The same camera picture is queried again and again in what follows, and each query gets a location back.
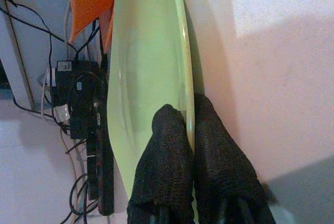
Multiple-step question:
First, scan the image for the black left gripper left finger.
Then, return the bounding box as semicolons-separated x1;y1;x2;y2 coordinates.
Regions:
126;103;196;224

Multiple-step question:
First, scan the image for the light green plate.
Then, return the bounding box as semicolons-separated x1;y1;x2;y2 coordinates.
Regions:
105;0;197;204

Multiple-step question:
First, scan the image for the black labelled power brick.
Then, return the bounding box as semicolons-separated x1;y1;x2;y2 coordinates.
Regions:
51;61;108;141

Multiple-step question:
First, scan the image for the black power strip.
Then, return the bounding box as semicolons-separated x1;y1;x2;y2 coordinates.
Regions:
87;98;115;216

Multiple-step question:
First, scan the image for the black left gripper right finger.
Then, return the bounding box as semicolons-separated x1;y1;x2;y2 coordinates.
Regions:
193;93;278;224

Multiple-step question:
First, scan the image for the orange plate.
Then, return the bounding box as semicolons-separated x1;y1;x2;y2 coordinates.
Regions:
100;9;115;52

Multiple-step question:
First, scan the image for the black power cable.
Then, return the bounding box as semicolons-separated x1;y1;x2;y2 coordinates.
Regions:
61;173;101;224

